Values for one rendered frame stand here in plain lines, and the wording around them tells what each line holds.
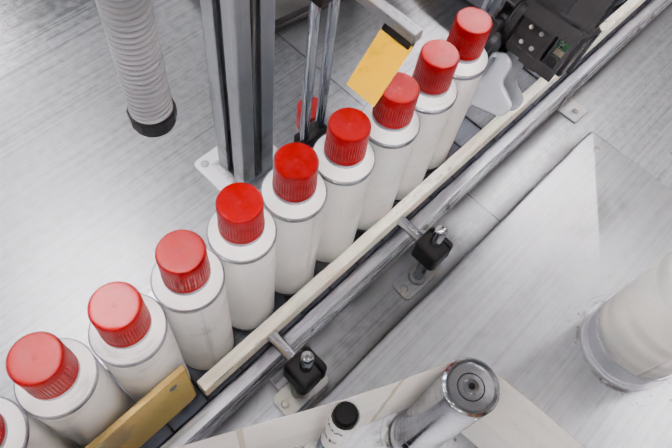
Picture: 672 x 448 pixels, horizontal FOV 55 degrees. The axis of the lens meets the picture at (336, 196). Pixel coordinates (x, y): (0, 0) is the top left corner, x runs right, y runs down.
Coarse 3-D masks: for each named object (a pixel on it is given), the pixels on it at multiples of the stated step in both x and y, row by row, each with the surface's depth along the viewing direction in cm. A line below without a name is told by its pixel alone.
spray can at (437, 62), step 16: (432, 48) 52; (448, 48) 53; (416, 64) 54; (432, 64) 52; (448, 64) 52; (416, 80) 54; (432, 80) 53; (448, 80) 53; (432, 96) 55; (448, 96) 55; (432, 112) 55; (448, 112) 56; (432, 128) 57; (416, 144) 59; (432, 144) 60; (416, 160) 62; (416, 176) 65; (400, 192) 67
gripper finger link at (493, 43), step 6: (504, 12) 61; (510, 12) 61; (492, 18) 60; (498, 18) 61; (504, 18) 61; (498, 24) 60; (492, 30) 61; (498, 30) 61; (492, 36) 61; (498, 36) 61; (486, 42) 61; (492, 42) 61; (498, 42) 61; (486, 48) 61; (492, 48) 61; (498, 48) 63
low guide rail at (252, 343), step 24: (528, 96) 73; (504, 120) 71; (480, 144) 69; (456, 168) 68; (432, 192) 68; (384, 216) 64; (360, 240) 62; (336, 264) 61; (312, 288) 59; (288, 312) 58; (264, 336) 57; (240, 360) 56; (216, 384) 55
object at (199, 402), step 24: (648, 0) 89; (600, 24) 85; (624, 24) 90; (528, 72) 80; (480, 120) 75; (456, 144) 74; (408, 216) 68; (384, 240) 66; (360, 264) 68; (240, 336) 60; (192, 384) 57; (192, 408) 56; (168, 432) 55
